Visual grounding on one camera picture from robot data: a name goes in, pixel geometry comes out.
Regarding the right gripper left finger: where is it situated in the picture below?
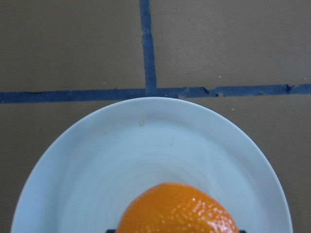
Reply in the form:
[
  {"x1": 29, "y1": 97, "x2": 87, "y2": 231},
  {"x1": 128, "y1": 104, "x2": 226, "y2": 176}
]
[{"x1": 106, "y1": 229, "x2": 116, "y2": 233}]

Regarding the orange mandarin fruit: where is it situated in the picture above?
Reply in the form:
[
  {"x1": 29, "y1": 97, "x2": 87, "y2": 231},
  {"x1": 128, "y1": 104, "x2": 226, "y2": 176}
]
[{"x1": 116, "y1": 183, "x2": 239, "y2": 233}]

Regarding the light blue plate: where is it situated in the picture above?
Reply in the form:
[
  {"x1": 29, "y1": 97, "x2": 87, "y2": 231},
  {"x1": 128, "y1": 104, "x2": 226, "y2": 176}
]
[{"x1": 11, "y1": 97, "x2": 293, "y2": 233}]

